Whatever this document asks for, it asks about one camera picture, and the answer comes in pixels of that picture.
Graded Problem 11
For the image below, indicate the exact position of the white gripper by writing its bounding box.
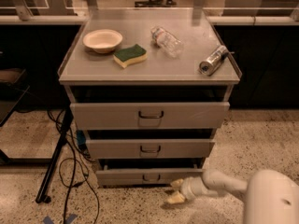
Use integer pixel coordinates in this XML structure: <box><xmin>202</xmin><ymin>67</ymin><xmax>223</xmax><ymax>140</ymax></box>
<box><xmin>165</xmin><ymin>176</ymin><xmax>209</xmax><ymax>204</ymax></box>

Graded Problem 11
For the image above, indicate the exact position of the dark side table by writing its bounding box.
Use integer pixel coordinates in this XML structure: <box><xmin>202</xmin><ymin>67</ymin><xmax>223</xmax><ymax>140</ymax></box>
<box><xmin>0</xmin><ymin>68</ymin><xmax>31</xmax><ymax>166</ymax></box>

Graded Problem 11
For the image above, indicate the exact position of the grey drawer cabinet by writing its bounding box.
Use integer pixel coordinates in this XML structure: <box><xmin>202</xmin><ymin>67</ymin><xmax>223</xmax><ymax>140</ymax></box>
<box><xmin>57</xmin><ymin>8</ymin><xmax>243</xmax><ymax>175</ymax></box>

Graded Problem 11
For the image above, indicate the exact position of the grey middle drawer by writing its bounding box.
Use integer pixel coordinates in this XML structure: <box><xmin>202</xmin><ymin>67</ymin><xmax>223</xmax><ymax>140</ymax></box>
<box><xmin>86</xmin><ymin>139</ymin><xmax>215</xmax><ymax>159</ymax></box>

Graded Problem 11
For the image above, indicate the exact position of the grey drawer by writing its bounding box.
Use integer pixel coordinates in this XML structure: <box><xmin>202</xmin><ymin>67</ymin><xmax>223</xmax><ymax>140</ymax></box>
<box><xmin>86</xmin><ymin>139</ymin><xmax>215</xmax><ymax>159</ymax></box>
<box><xmin>70</xmin><ymin>102</ymin><xmax>230</xmax><ymax>130</ymax></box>
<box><xmin>95</xmin><ymin>168</ymin><xmax>203</xmax><ymax>186</ymax></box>

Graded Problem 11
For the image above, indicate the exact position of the clear plastic water bottle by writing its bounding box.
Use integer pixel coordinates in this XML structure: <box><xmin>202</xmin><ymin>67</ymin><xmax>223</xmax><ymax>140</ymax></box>
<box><xmin>150</xmin><ymin>26</ymin><xmax>184</xmax><ymax>58</ymax></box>

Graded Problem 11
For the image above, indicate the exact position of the silver metal can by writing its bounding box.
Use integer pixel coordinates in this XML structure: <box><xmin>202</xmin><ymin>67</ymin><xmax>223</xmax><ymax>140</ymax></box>
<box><xmin>199</xmin><ymin>45</ymin><xmax>230</xmax><ymax>76</ymax></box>

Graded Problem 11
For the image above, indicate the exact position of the white paper bowl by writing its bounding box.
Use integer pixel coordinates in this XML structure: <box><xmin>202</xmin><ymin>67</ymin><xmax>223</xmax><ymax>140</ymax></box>
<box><xmin>83</xmin><ymin>29</ymin><xmax>122</xmax><ymax>54</ymax></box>

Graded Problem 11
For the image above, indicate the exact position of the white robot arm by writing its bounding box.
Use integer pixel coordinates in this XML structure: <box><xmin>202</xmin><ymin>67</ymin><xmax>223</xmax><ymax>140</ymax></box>
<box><xmin>166</xmin><ymin>170</ymin><xmax>299</xmax><ymax>224</ymax></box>

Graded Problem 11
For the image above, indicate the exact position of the black floor cable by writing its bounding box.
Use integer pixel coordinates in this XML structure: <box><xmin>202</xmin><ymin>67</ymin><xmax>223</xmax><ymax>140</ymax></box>
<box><xmin>46</xmin><ymin>109</ymin><xmax>101</xmax><ymax>224</ymax></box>

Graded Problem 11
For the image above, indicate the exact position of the green and yellow sponge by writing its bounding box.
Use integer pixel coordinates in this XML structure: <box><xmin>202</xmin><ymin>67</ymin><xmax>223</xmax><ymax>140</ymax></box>
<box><xmin>113</xmin><ymin>44</ymin><xmax>147</xmax><ymax>68</ymax></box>

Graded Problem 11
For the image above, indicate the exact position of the grey top drawer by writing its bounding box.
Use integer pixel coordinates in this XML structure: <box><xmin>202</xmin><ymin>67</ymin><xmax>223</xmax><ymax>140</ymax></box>
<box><xmin>70</xmin><ymin>102</ymin><xmax>230</xmax><ymax>130</ymax></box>

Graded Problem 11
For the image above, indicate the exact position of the grey bottom drawer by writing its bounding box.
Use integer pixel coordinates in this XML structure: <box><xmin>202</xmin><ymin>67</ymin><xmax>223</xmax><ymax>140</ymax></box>
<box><xmin>95</xmin><ymin>168</ymin><xmax>203</xmax><ymax>186</ymax></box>

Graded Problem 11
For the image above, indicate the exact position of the black tripod stand leg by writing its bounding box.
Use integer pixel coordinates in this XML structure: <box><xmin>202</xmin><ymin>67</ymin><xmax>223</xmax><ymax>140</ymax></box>
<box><xmin>36</xmin><ymin>108</ymin><xmax>73</xmax><ymax>203</ymax></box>

